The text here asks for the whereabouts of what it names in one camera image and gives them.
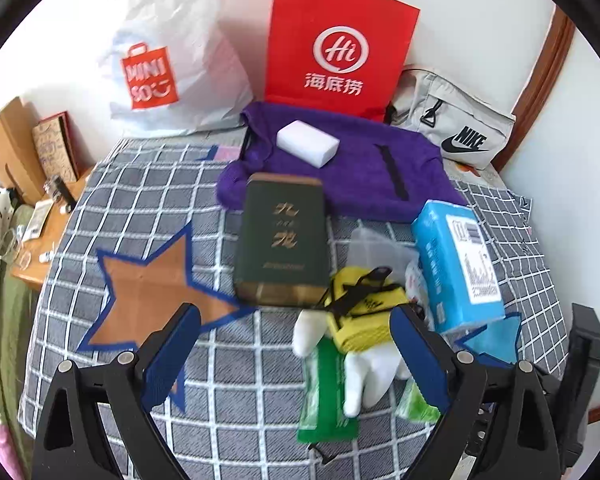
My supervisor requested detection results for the black bottle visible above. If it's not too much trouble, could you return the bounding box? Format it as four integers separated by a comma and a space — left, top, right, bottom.
45, 176, 76, 213

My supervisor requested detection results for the wooden nightstand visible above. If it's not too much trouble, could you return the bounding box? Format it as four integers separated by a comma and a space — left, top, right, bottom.
10, 165, 96, 291

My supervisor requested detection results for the blue tissue pack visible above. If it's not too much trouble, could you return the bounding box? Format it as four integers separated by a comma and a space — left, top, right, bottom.
411, 200, 506, 335

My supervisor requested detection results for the white plastic shopping bag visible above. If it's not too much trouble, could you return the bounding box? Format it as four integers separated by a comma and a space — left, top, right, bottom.
96, 0, 255, 137

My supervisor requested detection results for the grey checked star blanket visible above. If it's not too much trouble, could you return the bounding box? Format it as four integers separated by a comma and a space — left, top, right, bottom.
17, 132, 571, 480

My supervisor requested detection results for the clear plastic case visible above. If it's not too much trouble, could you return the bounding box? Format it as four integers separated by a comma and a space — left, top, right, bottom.
0, 227, 32, 268

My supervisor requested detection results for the green bed sheet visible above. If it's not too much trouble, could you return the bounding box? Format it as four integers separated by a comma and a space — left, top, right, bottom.
0, 205, 37, 411

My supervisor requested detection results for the dark green wipe packet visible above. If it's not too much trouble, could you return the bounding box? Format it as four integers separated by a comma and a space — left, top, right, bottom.
298, 335, 359, 445

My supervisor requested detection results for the dark green box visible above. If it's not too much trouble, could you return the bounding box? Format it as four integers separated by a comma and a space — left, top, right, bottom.
232, 172, 329, 307

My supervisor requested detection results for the purple cloth bag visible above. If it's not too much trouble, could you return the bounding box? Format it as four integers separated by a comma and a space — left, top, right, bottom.
216, 101, 468, 223

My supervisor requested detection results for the clear plastic bag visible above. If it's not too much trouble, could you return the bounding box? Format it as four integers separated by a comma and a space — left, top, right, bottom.
349, 226, 421, 281

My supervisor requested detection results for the wooden bed frame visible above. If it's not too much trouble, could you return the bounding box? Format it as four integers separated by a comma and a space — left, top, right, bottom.
492, 7, 576, 173

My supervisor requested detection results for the red paper bag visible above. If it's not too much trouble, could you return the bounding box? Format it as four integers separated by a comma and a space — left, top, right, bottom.
264, 0, 421, 123

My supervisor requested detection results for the brown paper bag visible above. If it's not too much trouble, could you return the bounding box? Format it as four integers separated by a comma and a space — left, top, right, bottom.
0, 96, 48, 206

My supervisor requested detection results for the white tube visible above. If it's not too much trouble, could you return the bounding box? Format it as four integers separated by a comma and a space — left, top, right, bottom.
22, 200, 53, 243

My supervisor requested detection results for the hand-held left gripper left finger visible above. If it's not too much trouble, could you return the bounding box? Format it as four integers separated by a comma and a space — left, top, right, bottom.
32, 302, 202, 480

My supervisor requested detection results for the grey sling bag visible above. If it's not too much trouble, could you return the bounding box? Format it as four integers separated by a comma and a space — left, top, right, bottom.
387, 66, 517, 171

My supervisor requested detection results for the white sponge block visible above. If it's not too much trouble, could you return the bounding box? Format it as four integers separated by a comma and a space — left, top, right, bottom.
276, 121, 340, 167

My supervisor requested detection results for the brown notebook with red edge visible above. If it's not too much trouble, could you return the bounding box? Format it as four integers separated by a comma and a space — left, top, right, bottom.
32, 112, 79, 183

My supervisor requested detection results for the light green wipe packet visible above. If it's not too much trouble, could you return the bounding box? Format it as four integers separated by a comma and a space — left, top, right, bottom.
397, 377, 441, 423

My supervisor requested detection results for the clear plastic packet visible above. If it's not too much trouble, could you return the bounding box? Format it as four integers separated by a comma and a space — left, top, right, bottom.
405, 257, 437, 328

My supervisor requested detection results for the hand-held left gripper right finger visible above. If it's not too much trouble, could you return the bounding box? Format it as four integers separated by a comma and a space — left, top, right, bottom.
389, 304, 563, 480

